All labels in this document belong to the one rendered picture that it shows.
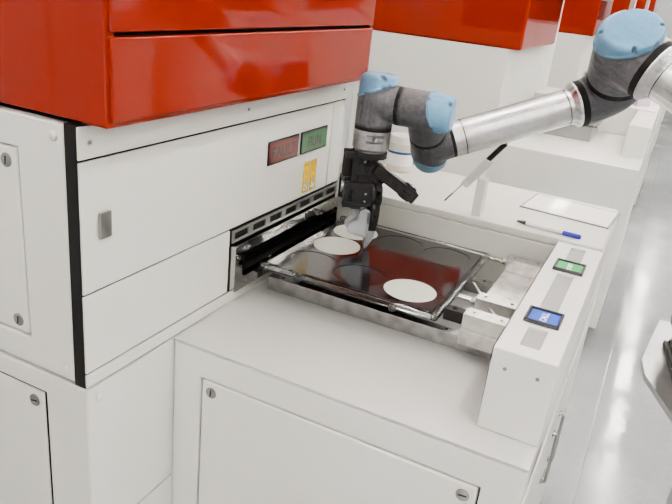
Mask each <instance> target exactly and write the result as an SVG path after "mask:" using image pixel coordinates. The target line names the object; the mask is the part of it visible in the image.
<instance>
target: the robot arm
mask: <svg viewBox="0 0 672 504"><path fill-rule="evenodd" d="M665 36H666V27H665V23H664V21H663V20H662V18H661V17H660V16H658V15H657V14H655V13H653V12H651V11H648V10H644V9H631V10H622V11H619V12H616V13H614V14H612V15H610V16H609V17H607V18H606V19H605V20H604V21H603V22H602V23H601V25H600V26H599V28H598V31H597V34H596V36H595V38H594V40H593V49H592V53H591V57H590V62H589V66H588V70H587V73H586V74H585V75H584V76H583V77H582V78H580V79H578V80H576V81H572V82H569V83H567V85H566V86H565V88H564V89H562V90H559V91H555V92H552V93H548V94H545V95H541V96H538V97H534V98H531V99H527V100H524V101H520V102H517V103H513V104H510V105H506V106H503V107H499V108H496V109H492V110H489V111H485V112H482V113H478V114H475V115H471V116H468V117H464V118H461V119H457V120H455V116H456V108H457V102H456V99H455V97H454V96H452V95H448V94H443V93H440V92H438V91H426V90H419V89H412V88H406V87H402V86H398V84H399V83H398V77H397V76H396V75H395V74H391V73H387V72H378V71H367V72H365V73H363V74H362V75H361V79H360V85H359V91H358V93H357V96H358V98H357V108H356V117H355V126H354V133H353V142H352V146H353V148H344V155H343V164H342V173H340V179H339V189H338V197H342V201H341V204H342V207H350V208H351V209H356V211H355V214H354V215H352V216H349V217H347V218H345V221H344V224H345V226H346V227H347V231H348V232H349V233H351V234H355V235H358V236H361V237H363V248H366V247H367V246H368V245H369V243H370V242H371V241H372V238H373V236H374V233H375V231H376V227H377V223H378V219H379V213H380V206H381V203H382V195H383V186H382V184H383V183H384V184H386V185H387V186H388V187H390V188H391V189H392V190H394V191H395V192H396V193H397V194H398V196H399V197H400V198H401V199H403V200H404V201H406V202H409V203H411V204H412V203H413V202H414V201H415V200H416V199H417V197H418V196H419V195H418V193H417V192H416V191H417V190H416V188H415V187H414V186H413V185H412V184H410V183H408V182H405V181H403V180H402V179H401V178H400V177H398V176H397V175H396V174H394V173H393V172H392V171H391V170H389V169H388V168H387V167H385V166H384V165H383V164H382V163H380V162H379V161H381V160H385V159H387V151H388V150H389V144H390V136H391V129H392V124H394V125H397V126H402V127H408V134H409V141H410V154H411V156H412V160H413V163H414V165H415V166H416V168H417V169H418V170H420V171H422V172H425V173H435V172H437V171H439V170H440V169H442V168H443V167H444V166H445V164H446V161H447V160H448V159H452V158H454V157H459V156H462V155H466V154H469V153H473V152H477V151H480V150H484V149H487V148H491V147H494V146H498V145H501V144H505V143H508V142H512V141H516V140H519V139H523V138H526V137H530V136H533V135H537V134H540V133H544V132H547V131H551V130H555V129H558V128H562V127H565V126H569V125H574V126H576V127H578V128H579V127H584V126H587V125H591V124H594V123H597V122H600V121H602V120H605V119H607V118H610V117H612V116H614V115H616V114H618V113H620V112H622V111H624V110H625V109H627V108H628V107H630V106H631V105H632V104H634V103H635V102H636V101H637V100H641V99H646V98H649V99H651V100H653V101H654V102H655V103H657V104H658V105H660V106H661V107H663V108H664V109H666V110H667V111H668V112H670V113H671V114H672V41H671V40H670V39H668V38H666V37H665ZM365 161H366V162H365ZM364 162H365V163H364ZM341 180H343V182H344V185H343V190H342V192H340V188H341Z"/></svg>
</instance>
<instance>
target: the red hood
mask: <svg viewBox="0 0 672 504"><path fill-rule="evenodd" d="M375 5H376V0H0V102H2V103H6V104H10V105H14V106H18V107H22V108H27V109H31V110H35V111H39V112H43V113H47V114H51V115H56V116H60V117H64V118H68V119H72V120H76V121H81V122H82V123H84V124H88V125H92V126H96V127H101V128H105V129H110V128H116V127H121V126H126V125H131V124H136V123H142V122H147V121H152V120H157V119H163V118H168V117H173V116H178V115H183V114H189V113H194V112H199V111H204V110H209V109H215V108H220V107H225V106H230V105H236V104H241V103H246V102H251V101H256V100H262V99H267V98H272V97H277V96H282V95H288V94H293V93H298V92H303V91H309V90H314V89H319V88H324V87H329V86H335V85H340V84H345V83H350V82H355V81H360V79H361V75H362V74H363V73H365V72H367V71H368V65H369V57H370V48H371V40H372V31H373V29H372V27H373V22H374V14H375Z"/></svg>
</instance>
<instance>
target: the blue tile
mask: <svg viewBox="0 0 672 504"><path fill-rule="evenodd" d="M528 318H531V319H534V320H538V321H541V322H545V323H548V324H552V325H555V326H557V325H558V323H559V321H560V319H561V316H558V315H555V314H551V313H548V312H544V311H541V310H537V309H534V308H533V309H532V311H531V312H530V314H529V316H528Z"/></svg>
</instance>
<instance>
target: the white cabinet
mask: <svg viewBox="0 0 672 504"><path fill-rule="evenodd" d="M603 270H604V267H603ZM603 270H602V273H601V275H600V278H599V281H598V283H597V286H596V289H595V292H594V294H593V297H592V300H591V303H590V305H589V308H588V312H587V315H586V318H585V321H584V323H583V326H582V329H581V332H580V334H579V337H578V340H577V343H576V345H575V348H574V351H573V353H572V356H571V359H570V362H569V364H568V367H567V370H566V373H565V375H564V378H563V381H562V384H561V386H560V389H559V392H558V394H557V397H556V400H555V403H554V405H553V408H552V411H551V414H550V416H549V419H548V422H547V424H546V427H545V430H544V433H543V435H542V438H541V441H540V444H539V446H538V449H537V452H536V455H535V457H534V460H533V463H532V465H531V468H530V471H529V473H527V472H525V471H522V470H519V469H517V468H514V467H511V466H509V465H506V464H504V463H501V462H498V461H496V460H493V459H490V458H488V457H485V456H482V455H480V454H477V453H474V452H472V451H469V450H466V449H464V448H461V447H458V446H456V445H453V444H450V443H448V442H445V441H443V440H440V439H437V438H435V437H432V436H429V435H427V434H424V433H421V432H419V431H416V430H413V429H411V428H408V427H405V426H403V425H400V424H397V423H395V422H392V421H390V420H387V419H384V418H382V417H379V416H376V415H374V414H371V413H368V412H366V411H363V410H360V409H358V408H355V407H352V406H350V405H347V404H344V403H342V402H339V401H336V400H334V399H331V398H329V397H326V396H323V395H321V394H318V393H315V392H313V391H310V390H307V389H305V388H302V387H299V386H297V385H294V384H291V383H289V382H286V381H283V380H281V379H278V378H276V377H273V376H270V375H268V374H265V373H262V372H260V371H257V370H254V369H252V368H249V367H246V366H244V365H241V364H238V363H236V362H233V361H230V360H228V359H225V358H223V357H220V356H217V355H215V354H212V353H209V352H207V351H204V350H201V349H199V348H196V347H193V346H191V345H188V344H185V343H183V342H180V341H177V340H175V362H174V417H173V471H172V504H540V501H541V497H542V494H543V491H544V488H545V485H546V481H547V478H548V474H549V471H550V467H551V463H552V461H553V460H554V456H555V453H556V449H557V445H558V442H559V438H560V434H561V431H562V427H563V423H564V420H565V411H566V408H567V404H568V400H569V397H570V393H571V389H572V386H573V382H574V378H575V375H576V371H577V367H578V364H579V360H580V356H581V352H582V349H583V345H584V341H585V338H586V334H587V330H588V327H589V323H590V319H591V316H592V312H593V308H594V305H595V301H596V300H595V299H596V296H597V292H598V288H599V285H600V281H601V277H602V274H603Z"/></svg>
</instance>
